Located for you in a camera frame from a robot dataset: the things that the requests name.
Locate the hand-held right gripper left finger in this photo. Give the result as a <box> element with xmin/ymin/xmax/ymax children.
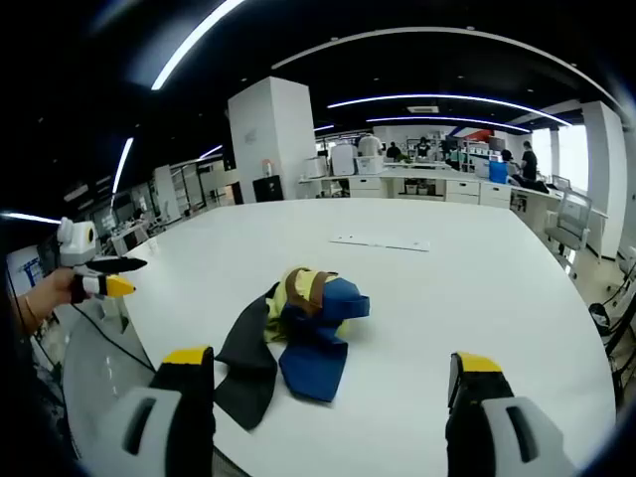
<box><xmin>105</xmin><ymin>345</ymin><xmax>218</xmax><ymax>477</ymax></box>

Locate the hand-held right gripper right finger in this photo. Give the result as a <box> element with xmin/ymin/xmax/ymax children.
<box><xmin>445</xmin><ymin>351</ymin><xmax>578</xmax><ymax>477</ymax></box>

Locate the yellow blue black garment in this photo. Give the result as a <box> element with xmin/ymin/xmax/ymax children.
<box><xmin>213</xmin><ymin>266</ymin><xmax>372</xmax><ymax>431</ymax></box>

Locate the person's left hand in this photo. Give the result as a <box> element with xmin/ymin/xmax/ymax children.
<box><xmin>37</xmin><ymin>266</ymin><xmax>93</xmax><ymax>312</ymax></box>

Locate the black cabinet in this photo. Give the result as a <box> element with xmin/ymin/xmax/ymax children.
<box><xmin>251</xmin><ymin>176</ymin><xmax>286</xmax><ymax>204</ymax></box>

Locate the white table cover plate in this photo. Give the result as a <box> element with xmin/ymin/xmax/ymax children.
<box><xmin>329</xmin><ymin>232</ymin><xmax>431</xmax><ymax>253</ymax></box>

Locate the white drawer cabinet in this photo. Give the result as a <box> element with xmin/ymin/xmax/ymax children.
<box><xmin>444</xmin><ymin>179</ymin><xmax>482</xmax><ymax>206</ymax></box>
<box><xmin>479</xmin><ymin>182</ymin><xmax>513</xmax><ymax>210</ymax></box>
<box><xmin>349</xmin><ymin>176</ymin><xmax>384</xmax><ymax>200</ymax></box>

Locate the white-framed office chair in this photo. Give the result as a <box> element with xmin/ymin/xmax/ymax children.
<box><xmin>543</xmin><ymin>188</ymin><xmax>596</xmax><ymax>264</ymax></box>

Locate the straight ceiling light strip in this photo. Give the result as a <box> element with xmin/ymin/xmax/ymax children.
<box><xmin>150</xmin><ymin>0</ymin><xmax>247</xmax><ymax>91</ymax></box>

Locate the tall white appliance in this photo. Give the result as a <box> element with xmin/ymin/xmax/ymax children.
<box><xmin>330</xmin><ymin>143</ymin><xmax>357</xmax><ymax>177</ymax></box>

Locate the white storage box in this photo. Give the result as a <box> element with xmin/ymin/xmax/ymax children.
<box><xmin>353</xmin><ymin>155</ymin><xmax>385</xmax><ymax>176</ymax></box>

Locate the short curved ceiling light strip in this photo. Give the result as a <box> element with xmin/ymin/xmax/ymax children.
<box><xmin>366</xmin><ymin>115</ymin><xmax>532</xmax><ymax>134</ymax></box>

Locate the long curved ceiling light strip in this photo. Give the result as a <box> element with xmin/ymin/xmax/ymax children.
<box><xmin>326</xmin><ymin>93</ymin><xmax>572</xmax><ymax>128</ymax></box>

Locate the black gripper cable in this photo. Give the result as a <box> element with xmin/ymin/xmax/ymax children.
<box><xmin>73</xmin><ymin>300</ymin><xmax>156</xmax><ymax>374</ymax></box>

